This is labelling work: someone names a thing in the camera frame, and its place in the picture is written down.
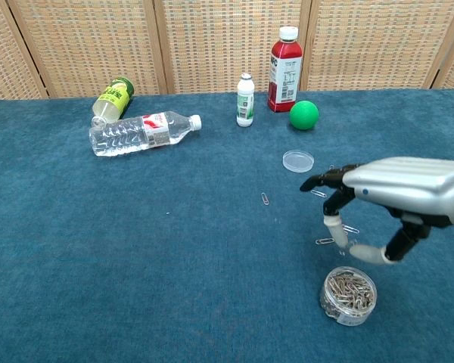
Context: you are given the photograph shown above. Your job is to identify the green yellow drink bottle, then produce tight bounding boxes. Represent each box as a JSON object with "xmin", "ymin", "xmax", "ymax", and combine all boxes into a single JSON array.
[{"xmin": 92, "ymin": 76, "xmax": 135, "ymax": 128}]

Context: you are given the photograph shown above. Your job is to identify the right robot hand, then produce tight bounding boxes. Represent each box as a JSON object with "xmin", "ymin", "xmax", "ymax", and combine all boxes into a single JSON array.
[{"xmin": 299, "ymin": 157, "xmax": 454, "ymax": 265}]

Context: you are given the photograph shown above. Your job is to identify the green ball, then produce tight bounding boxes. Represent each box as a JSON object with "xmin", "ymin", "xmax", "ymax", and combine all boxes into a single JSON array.
[{"xmin": 289, "ymin": 100, "xmax": 320, "ymax": 131}]

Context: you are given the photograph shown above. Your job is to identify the round paperclip container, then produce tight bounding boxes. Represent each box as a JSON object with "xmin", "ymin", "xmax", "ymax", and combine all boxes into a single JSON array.
[{"xmin": 319, "ymin": 265, "xmax": 378, "ymax": 326}]

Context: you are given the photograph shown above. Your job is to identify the blue carpet table cover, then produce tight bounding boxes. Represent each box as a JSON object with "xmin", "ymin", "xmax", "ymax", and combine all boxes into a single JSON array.
[{"xmin": 0, "ymin": 88, "xmax": 454, "ymax": 363}]

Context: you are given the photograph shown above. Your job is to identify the small white bottle green label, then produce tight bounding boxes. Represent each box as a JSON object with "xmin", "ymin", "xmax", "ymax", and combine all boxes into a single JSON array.
[{"xmin": 235, "ymin": 73, "xmax": 256, "ymax": 128}]

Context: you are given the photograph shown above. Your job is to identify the clear round plastic lid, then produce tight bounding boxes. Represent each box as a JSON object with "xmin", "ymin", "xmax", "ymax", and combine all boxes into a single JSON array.
[{"xmin": 281, "ymin": 149, "xmax": 315, "ymax": 174}]

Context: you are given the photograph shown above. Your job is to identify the red juice bottle white cap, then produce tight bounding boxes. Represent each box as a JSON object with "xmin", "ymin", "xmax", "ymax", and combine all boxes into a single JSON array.
[{"xmin": 267, "ymin": 26, "xmax": 303, "ymax": 113}]

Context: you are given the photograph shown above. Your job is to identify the clear water bottle red label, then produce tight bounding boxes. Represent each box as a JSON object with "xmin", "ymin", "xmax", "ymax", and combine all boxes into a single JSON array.
[{"xmin": 89, "ymin": 110, "xmax": 203, "ymax": 157}]

